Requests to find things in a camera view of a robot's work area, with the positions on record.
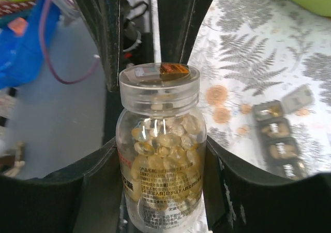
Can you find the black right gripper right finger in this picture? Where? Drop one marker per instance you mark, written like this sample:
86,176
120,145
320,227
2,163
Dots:
240,197

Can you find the floral table mat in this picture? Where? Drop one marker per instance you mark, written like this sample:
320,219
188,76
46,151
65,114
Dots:
252,51

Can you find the clear bottle cap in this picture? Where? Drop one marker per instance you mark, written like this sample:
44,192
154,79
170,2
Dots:
159,89

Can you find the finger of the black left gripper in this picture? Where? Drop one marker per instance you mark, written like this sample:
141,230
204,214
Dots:
179,24
103,19

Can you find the clear weekly pill organizer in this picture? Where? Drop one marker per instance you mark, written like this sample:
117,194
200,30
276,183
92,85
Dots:
278,146

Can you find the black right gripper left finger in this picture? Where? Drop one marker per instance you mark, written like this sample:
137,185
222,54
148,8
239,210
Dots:
82,197

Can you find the clear pill bottle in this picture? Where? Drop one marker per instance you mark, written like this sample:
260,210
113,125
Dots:
162,166

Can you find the blue plastic bin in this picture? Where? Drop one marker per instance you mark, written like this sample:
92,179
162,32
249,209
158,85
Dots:
21,57

